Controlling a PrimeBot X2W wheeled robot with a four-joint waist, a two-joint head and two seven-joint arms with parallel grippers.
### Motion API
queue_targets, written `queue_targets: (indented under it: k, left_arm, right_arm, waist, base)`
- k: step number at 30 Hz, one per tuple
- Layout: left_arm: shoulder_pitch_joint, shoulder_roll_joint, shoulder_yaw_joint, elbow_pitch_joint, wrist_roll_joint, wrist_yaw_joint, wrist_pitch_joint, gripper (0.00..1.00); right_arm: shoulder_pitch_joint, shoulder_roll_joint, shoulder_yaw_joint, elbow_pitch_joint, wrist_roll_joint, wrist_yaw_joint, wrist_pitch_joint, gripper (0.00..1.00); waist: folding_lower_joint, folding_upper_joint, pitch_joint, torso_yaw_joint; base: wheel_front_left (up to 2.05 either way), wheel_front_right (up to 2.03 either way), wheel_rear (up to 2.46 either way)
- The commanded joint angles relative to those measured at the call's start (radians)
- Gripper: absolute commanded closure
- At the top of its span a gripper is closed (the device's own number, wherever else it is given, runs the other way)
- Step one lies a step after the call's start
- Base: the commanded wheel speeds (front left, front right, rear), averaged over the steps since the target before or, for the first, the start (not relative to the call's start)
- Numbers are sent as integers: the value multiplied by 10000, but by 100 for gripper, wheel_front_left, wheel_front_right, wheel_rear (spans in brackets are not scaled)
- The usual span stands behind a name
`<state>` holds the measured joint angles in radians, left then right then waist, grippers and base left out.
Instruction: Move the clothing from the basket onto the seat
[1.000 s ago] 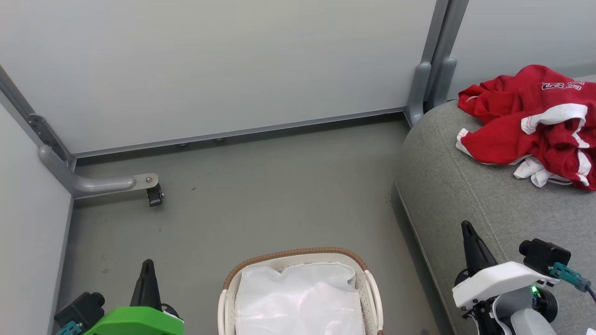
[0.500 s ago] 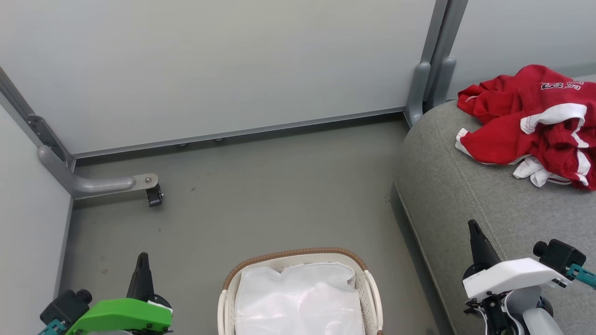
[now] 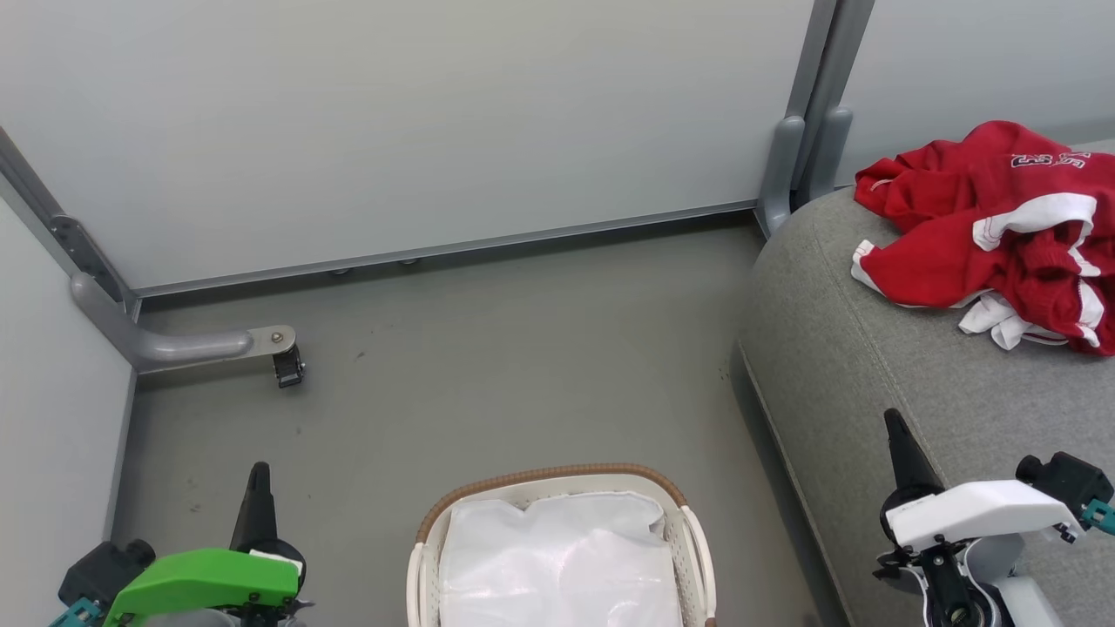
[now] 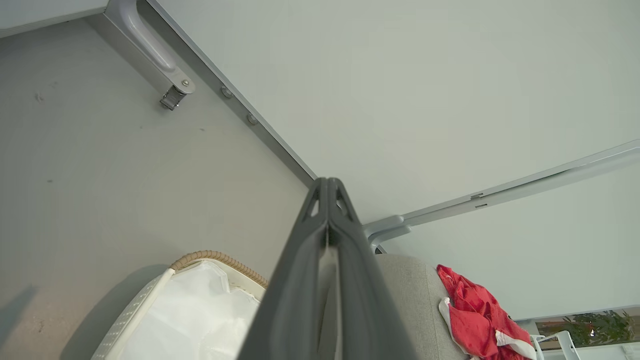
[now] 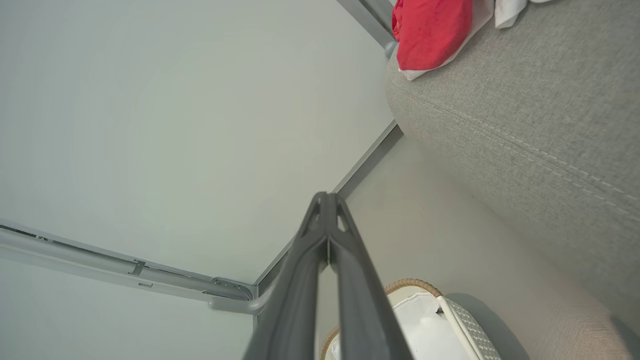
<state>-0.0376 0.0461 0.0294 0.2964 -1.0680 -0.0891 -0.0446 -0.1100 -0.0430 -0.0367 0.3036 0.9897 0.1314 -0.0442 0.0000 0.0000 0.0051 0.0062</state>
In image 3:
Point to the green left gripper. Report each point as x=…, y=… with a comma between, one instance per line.
x=209, y=579

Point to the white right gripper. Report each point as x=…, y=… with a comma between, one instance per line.
x=984, y=509

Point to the red and white garment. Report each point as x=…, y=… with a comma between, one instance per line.
x=949, y=252

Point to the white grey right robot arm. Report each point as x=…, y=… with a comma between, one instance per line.
x=1019, y=601

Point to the white laundry basket brown rim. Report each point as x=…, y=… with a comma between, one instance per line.
x=540, y=475

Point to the grey fabric sofa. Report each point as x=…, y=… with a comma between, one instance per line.
x=871, y=366

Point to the black caster wheel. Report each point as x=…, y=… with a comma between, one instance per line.
x=288, y=370

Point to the grey partition support foot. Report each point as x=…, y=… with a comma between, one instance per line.
x=174, y=347

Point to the white plastic bag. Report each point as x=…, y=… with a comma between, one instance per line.
x=557, y=566

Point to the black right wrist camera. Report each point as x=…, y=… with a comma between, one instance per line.
x=1067, y=483

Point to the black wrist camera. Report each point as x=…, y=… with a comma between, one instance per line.
x=104, y=570
x=1067, y=483

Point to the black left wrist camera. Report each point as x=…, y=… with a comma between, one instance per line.
x=104, y=570

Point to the grey partition corner post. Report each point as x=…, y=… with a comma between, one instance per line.
x=78, y=248

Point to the grey partition bottom rail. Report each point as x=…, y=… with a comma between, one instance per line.
x=435, y=248

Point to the grey partition post with feet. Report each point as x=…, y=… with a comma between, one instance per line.
x=827, y=70

